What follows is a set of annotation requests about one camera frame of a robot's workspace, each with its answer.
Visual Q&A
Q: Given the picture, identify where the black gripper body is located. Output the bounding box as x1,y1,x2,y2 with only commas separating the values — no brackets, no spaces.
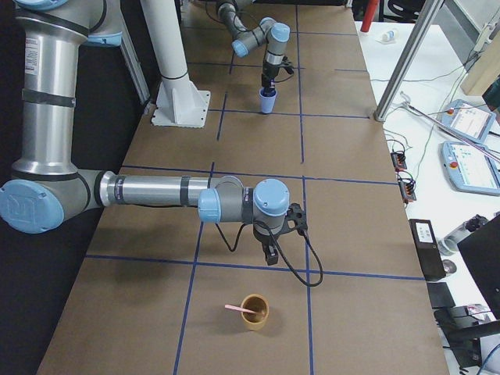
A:
253,223,282,249
261,61,278,91

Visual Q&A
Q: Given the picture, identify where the aluminium frame post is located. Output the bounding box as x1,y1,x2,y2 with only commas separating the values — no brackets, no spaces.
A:
373,0,444,122

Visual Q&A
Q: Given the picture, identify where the lower teach pendant tablet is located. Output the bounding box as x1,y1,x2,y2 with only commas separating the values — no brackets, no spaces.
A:
440,141,499,196

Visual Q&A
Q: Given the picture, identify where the white pedestal column base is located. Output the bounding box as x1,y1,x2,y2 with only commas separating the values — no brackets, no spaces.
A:
141,0,211,128

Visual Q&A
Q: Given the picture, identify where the black power box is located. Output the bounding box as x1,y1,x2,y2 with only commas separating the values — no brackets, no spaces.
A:
409,219,446,281

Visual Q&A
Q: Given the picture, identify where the teach pendant tablet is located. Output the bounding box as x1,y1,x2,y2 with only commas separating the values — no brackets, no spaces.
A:
442,99,496,144
440,141,499,196

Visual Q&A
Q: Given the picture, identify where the light blue ribbed cup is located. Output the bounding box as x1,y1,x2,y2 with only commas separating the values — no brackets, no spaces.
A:
259,87,277,114

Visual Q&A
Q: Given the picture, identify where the black camera cable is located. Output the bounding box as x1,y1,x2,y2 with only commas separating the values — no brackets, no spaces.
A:
266,226,324,288

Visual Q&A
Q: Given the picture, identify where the brown ribbed cup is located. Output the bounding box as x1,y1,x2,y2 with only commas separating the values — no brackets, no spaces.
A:
240,294,270,331

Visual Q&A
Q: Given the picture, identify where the upper teach pendant tablet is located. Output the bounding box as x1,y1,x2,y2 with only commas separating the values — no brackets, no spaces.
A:
442,99,496,144

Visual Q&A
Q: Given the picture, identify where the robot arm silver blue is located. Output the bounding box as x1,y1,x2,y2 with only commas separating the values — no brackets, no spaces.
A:
1,47,285,273
216,1,294,98

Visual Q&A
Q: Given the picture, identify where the red cylinder bottle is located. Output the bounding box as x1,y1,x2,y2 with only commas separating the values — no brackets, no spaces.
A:
360,0,380,33

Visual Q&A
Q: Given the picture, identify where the pink chopstick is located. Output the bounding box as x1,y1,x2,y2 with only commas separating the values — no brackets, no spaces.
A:
224,304,262,314

